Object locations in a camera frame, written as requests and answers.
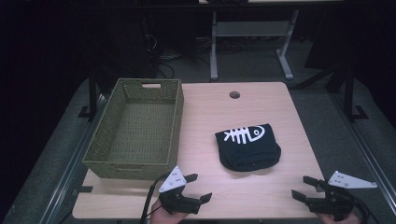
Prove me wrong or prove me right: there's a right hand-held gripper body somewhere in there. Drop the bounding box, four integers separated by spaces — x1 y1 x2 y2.
305 170 378 221

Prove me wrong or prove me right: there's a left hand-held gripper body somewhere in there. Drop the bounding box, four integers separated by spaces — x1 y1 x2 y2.
158 165 204 216

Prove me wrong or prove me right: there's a black fishbone print garment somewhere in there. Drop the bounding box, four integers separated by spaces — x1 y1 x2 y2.
214 122 282 173

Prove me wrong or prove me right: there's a green woven basket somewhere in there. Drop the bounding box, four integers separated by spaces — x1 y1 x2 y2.
81 77 185 182

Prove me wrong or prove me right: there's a person's left hand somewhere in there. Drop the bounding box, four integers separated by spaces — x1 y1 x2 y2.
150 199 189 224

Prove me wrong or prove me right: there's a person's right hand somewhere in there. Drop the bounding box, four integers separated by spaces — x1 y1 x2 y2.
317 212 364 224

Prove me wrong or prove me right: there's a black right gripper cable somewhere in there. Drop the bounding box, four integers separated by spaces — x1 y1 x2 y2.
340 188 379 224

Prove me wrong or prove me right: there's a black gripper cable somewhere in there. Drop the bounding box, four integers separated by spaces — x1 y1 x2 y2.
340 188 379 224
139 173 172 224

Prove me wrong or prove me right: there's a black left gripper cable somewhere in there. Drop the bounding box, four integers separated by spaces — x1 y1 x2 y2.
139 173 172 224

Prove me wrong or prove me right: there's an aluminium floor rail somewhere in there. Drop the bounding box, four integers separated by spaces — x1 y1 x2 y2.
329 91 396 208
38 92 108 224

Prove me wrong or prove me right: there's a black metal post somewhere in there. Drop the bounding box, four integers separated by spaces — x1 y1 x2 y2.
78 70 99 122
343 63 370 123

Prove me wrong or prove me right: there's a black table bracket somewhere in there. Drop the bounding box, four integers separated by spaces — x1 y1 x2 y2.
72 185 94 194

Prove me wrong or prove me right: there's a bundle of floor cables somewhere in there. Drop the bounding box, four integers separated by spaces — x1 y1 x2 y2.
142 33 216 80

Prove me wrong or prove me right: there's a grey metal desk frame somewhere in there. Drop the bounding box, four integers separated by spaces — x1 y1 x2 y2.
209 8 301 82

